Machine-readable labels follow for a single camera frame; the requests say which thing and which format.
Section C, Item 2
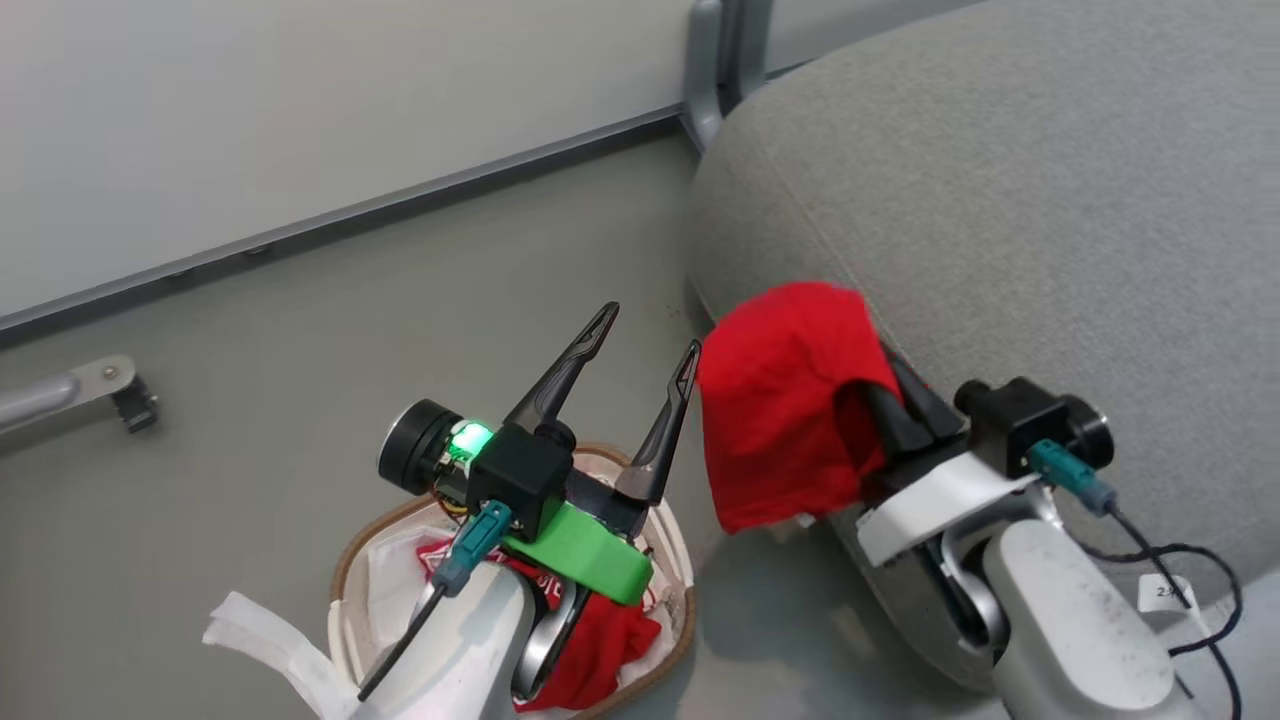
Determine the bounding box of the arm cable teal connector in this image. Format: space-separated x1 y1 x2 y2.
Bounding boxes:
357 500 514 702
1027 439 1244 720

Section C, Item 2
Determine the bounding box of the left arm cable teal connector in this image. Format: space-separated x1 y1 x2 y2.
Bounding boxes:
357 500 514 702

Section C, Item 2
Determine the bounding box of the white cable label tag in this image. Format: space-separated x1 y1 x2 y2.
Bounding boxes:
1138 574 1198 613

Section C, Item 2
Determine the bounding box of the grey fabric sofa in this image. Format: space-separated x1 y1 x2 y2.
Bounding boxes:
686 0 1280 693

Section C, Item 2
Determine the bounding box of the right arm cable teal connector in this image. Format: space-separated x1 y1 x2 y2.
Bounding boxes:
1027 439 1244 720

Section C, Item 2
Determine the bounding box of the grey metal frame post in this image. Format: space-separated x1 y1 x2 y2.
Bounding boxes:
682 0 776 153

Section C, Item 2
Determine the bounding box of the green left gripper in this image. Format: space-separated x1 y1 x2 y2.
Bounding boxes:
498 302 703 607

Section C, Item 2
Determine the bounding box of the plain red garment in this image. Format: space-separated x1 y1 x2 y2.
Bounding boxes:
697 281 906 535

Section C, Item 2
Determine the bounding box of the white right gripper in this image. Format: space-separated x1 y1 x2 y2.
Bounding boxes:
856 343 1043 569

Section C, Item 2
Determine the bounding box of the red garment with white print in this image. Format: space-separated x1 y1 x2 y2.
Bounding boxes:
417 538 663 713

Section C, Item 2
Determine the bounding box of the grey metal leg with caster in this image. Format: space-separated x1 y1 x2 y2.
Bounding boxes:
0 354 161 438

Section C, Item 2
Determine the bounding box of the white laundry basket brown rim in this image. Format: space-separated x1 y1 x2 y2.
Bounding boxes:
203 443 698 720

